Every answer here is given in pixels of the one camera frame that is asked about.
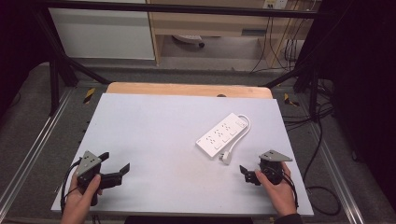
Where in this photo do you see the white wall outlet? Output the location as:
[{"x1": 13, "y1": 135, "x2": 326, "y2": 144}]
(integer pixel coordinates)
[{"x1": 262, "y1": 0, "x2": 290, "y2": 10}]

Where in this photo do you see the yellow and black tape strip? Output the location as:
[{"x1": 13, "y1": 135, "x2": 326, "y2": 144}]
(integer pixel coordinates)
[
  {"x1": 82, "y1": 87, "x2": 96, "y2": 105},
  {"x1": 283, "y1": 92, "x2": 301, "y2": 107}
]

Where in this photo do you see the black looped floor cable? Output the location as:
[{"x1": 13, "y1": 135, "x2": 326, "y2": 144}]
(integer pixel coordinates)
[{"x1": 303, "y1": 118, "x2": 342, "y2": 217}]

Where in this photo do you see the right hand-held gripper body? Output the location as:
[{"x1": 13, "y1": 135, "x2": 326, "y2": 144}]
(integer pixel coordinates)
[{"x1": 259, "y1": 149, "x2": 294, "y2": 186}]

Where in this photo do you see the white cabinet panel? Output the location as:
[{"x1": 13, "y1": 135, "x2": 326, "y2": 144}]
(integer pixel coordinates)
[{"x1": 48, "y1": 7, "x2": 156, "y2": 61}]

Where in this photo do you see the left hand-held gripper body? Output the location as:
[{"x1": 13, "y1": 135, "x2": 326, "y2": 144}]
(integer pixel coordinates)
[{"x1": 75, "y1": 150, "x2": 108, "y2": 207}]

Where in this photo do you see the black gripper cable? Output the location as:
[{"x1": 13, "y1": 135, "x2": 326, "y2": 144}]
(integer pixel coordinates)
[
  {"x1": 281, "y1": 169, "x2": 300, "y2": 210},
  {"x1": 60, "y1": 159, "x2": 83, "y2": 216}
]

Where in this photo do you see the person's left hand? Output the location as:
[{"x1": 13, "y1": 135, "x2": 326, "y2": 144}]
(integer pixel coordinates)
[{"x1": 61, "y1": 173, "x2": 104, "y2": 219}]

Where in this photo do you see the white object with black tip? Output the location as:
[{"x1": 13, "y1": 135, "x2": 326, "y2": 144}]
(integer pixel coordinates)
[{"x1": 172, "y1": 34, "x2": 206, "y2": 49}]

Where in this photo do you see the wooden table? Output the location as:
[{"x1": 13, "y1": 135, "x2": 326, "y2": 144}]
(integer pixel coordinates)
[{"x1": 106, "y1": 81, "x2": 275, "y2": 100}]

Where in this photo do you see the bundle of hanging cables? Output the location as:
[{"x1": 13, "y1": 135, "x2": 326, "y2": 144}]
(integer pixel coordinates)
[{"x1": 250, "y1": 13, "x2": 310, "y2": 75}]

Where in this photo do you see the white power cord with plug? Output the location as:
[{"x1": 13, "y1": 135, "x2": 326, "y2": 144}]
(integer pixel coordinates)
[{"x1": 218, "y1": 114, "x2": 252, "y2": 166}]

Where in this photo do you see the person's right hand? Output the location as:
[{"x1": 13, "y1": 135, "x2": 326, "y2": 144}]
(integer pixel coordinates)
[{"x1": 255, "y1": 161, "x2": 298, "y2": 218}]

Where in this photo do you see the black metal stand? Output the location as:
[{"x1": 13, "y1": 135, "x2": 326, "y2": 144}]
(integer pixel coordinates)
[
  {"x1": 264, "y1": 12, "x2": 335, "y2": 122},
  {"x1": 32, "y1": 7, "x2": 111, "y2": 117}
]

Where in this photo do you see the wooden shelf unit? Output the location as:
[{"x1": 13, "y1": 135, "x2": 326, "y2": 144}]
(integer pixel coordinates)
[{"x1": 146, "y1": 0, "x2": 316, "y2": 68}]

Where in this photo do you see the white power strip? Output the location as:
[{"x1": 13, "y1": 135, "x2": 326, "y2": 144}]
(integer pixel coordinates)
[{"x1": 195, "y1": 112, "x2": 249, "y2": 159}]

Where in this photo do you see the dark curtain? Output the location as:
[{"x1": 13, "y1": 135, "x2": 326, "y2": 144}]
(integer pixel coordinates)
[
  {"x1": 0, "y1": 0, "x2": 54, "y2": 118},
  {"x1": 311, "y1": 0, "x2": 396, "y2": 204}
]

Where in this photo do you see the black metal crossbar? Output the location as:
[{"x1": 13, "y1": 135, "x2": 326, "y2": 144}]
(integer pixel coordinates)
[{"x1": 38, "y1": 0, "x2": 320, "y2": 20}]

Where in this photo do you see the bundle of black floor cables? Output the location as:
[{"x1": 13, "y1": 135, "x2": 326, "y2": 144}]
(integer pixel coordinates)
[{"x1": 281, "y1": 78, "x2": 336, "y2": 133}]

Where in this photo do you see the aluminium floor rail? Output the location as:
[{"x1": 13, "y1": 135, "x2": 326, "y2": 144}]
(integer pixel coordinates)
[
  {"x1": 306, "y1": 119, "x2": 366, "y2": 224},
  {"x1": 0, "y1": 88, "x2": 77, "y2": 207}
]

